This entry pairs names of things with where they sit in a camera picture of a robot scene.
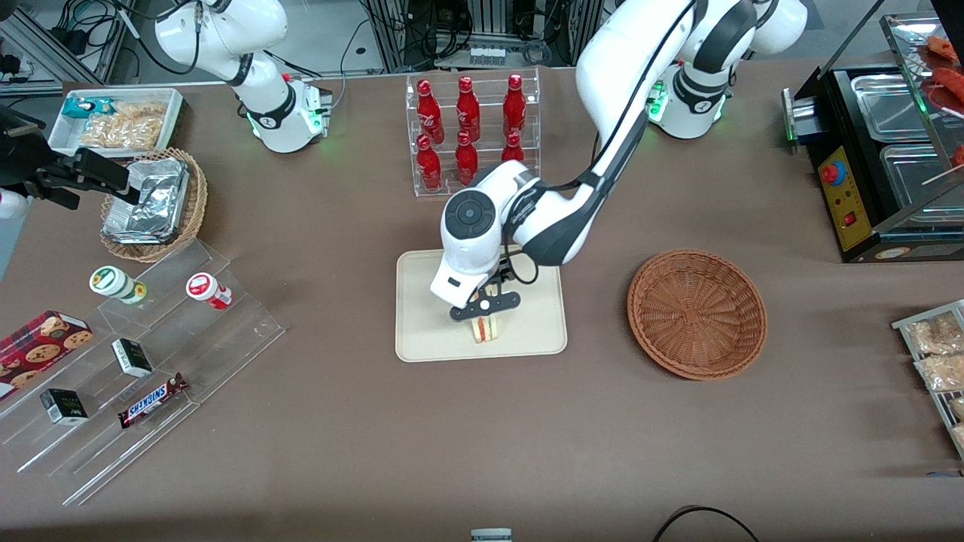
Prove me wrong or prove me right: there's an aluminium frame rail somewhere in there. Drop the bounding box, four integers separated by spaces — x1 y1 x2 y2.
0 11 102 97

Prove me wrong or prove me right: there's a red cookie box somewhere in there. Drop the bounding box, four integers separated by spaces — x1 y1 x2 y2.
0 310 93 400

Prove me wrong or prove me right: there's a clear acrylic step display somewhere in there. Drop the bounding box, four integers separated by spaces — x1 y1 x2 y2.
0 239 285 507

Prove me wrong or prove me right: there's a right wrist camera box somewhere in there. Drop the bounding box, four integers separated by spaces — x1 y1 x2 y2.
72 147 130 195

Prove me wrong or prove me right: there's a teal snack packet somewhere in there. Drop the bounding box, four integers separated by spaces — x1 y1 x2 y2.
62 96 114 120

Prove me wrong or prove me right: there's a small black box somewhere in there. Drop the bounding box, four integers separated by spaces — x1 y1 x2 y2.
111 338 154 379
39 388 90 427

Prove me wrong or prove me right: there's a clear acrylic bottle rack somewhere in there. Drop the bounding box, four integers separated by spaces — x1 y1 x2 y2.
405 68 541 198

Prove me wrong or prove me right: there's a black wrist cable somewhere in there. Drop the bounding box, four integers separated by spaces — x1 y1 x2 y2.
501 169 603 287

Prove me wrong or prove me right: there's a snickers chocolate bar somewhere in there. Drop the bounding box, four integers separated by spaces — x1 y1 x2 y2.
117 373 188 430

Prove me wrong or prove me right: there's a silver foil packet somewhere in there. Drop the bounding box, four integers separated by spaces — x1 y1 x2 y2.
124 157 189 227
103 202 180 245

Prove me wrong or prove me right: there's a clear cracker bag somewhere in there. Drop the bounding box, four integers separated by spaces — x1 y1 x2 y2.
79 117 163 150
113 102 166 126

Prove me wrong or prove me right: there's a light wicker basket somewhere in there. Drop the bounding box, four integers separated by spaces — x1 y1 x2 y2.
100 148 209 263

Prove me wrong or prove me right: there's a green lid drink cup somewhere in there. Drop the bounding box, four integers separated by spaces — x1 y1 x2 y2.
90 266 148 306

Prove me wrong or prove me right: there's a beige plastic tray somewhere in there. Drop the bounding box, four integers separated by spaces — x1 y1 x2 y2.
396 243 568 363

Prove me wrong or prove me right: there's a steel food pan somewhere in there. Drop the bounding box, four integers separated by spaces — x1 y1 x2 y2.
851 73 935 144
880 143 964 212

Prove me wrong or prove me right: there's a black food warmer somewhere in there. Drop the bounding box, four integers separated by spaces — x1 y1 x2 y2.
782 11 964 264

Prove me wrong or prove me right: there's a brown wicker basket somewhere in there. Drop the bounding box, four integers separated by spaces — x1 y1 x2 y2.
627 249 768 380

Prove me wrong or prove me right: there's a white rectangular bin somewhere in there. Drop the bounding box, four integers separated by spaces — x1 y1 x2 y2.
48 88 185 157

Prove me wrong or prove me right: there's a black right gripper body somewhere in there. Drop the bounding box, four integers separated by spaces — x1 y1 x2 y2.
30 154 84 212

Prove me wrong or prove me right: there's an aluminium frame rack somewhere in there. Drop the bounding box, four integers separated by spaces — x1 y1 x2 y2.
361 0 603 72

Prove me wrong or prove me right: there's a black table cable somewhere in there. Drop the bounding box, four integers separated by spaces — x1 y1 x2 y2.
652 507 761 542

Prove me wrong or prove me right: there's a tray with packaged snacks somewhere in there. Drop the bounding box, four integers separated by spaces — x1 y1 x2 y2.
892 300 964 460

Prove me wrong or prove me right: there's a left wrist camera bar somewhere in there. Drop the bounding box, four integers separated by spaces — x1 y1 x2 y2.
450 291 522 322

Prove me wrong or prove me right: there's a red lid drink cup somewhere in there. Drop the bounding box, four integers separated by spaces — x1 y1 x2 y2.
186 273 233 310

